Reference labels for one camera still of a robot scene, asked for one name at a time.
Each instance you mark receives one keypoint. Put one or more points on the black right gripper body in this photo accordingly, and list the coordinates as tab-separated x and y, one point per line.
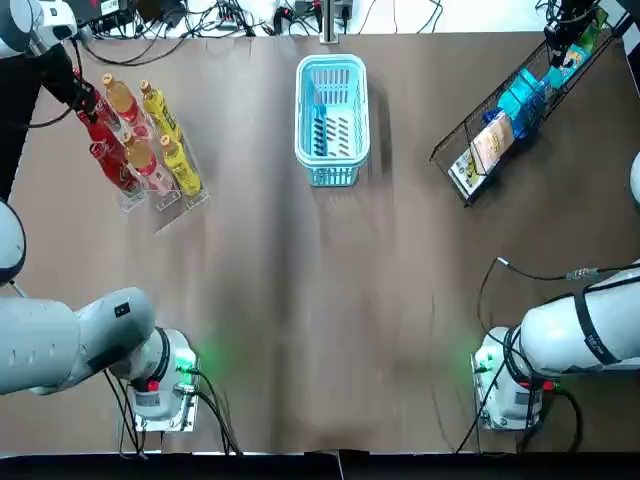
575	12

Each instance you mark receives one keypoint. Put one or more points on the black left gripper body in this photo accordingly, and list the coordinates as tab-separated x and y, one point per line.
60	75

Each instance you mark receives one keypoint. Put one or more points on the red cola bottle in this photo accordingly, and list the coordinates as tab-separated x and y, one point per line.
96	131
120	172
102	106

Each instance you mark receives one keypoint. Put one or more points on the teal cartoon chips bag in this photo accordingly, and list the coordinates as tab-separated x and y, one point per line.
570	57

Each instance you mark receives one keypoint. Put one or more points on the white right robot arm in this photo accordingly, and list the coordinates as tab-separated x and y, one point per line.
560	330

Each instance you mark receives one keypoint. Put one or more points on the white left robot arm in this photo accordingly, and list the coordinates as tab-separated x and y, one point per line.
50	340

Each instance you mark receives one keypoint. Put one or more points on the green chips bag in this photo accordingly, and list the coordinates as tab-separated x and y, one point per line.
595	30

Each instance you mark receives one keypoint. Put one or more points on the orange tea bottle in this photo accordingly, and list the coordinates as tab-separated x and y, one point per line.
145	160
125	102

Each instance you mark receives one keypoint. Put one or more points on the yellow drink bottle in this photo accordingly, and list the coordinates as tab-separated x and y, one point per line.
161	110
182	167

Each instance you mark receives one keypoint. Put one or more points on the dark blue snack bag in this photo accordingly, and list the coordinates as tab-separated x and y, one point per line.
492	117

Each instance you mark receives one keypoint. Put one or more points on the clear acrylic bottle tray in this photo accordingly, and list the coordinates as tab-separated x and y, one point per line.
197	200

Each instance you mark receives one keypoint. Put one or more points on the light blue plastic basket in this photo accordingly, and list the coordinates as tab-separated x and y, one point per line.
330	175

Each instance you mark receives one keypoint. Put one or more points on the teal wipes pack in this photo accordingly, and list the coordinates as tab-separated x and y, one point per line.
520	92

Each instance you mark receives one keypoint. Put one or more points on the long blue cookie packet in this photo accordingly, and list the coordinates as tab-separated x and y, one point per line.
532	112

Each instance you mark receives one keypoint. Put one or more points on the black box with red logo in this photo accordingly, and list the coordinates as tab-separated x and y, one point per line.
97	10

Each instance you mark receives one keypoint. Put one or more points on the white snack box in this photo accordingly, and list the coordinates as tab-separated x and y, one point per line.
467	172

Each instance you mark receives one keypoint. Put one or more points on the grey power strip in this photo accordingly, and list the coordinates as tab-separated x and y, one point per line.
227	17

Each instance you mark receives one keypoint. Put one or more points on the aluminium post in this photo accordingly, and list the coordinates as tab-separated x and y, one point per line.
332	22

